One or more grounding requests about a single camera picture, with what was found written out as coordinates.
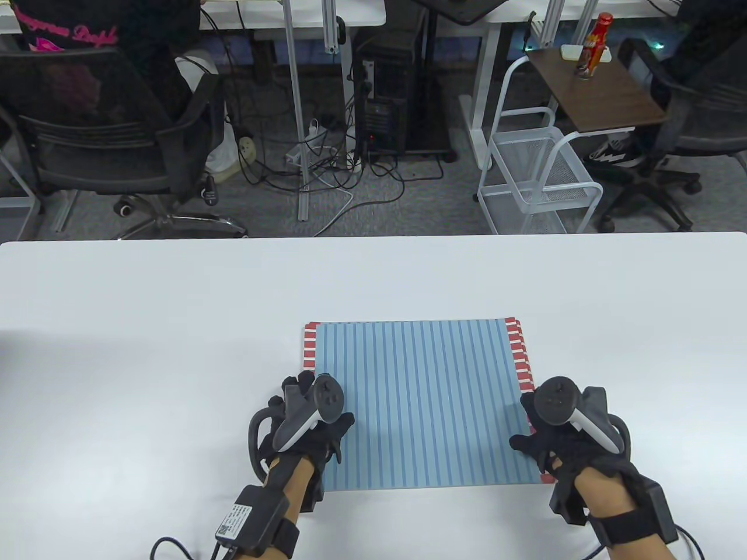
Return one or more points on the person's right forearm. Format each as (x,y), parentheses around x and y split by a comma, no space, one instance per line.
(601,493)

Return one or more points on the round white plug adapter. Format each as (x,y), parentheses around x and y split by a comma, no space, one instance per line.
(247,149)

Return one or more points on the black mesh office chair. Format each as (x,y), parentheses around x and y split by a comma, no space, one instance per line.
(99,157)
(700,116)

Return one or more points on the white power strip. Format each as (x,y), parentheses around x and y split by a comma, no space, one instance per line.
(312,135)

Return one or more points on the grey metal desk leg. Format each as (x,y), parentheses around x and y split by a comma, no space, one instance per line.
(17,203)

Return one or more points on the white desk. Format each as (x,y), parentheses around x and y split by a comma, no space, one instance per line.
(350,14)
(484,87)

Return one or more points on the aluminium frame post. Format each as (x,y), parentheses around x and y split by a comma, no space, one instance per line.
(332,23)
(551,23)
(295,87)

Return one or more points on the black glove sensor module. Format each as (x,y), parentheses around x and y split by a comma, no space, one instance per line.
(314,490)
(569,504)

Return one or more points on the white and black controller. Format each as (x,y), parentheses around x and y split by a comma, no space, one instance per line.
(554,399)
(327,399)

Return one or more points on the paper sheet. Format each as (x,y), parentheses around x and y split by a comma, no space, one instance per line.
(426,402)

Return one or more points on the person's right hand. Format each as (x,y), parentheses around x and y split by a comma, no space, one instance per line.
(566,455)

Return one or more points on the black computer tower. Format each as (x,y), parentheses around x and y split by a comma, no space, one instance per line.
(385,105)

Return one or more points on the brown wooden side table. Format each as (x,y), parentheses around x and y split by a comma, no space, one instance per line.
(607,99)

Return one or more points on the person's left hand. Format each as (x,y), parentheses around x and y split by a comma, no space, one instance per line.
(297,443)

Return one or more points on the red bottle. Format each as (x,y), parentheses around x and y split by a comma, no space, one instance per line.
(592,49)

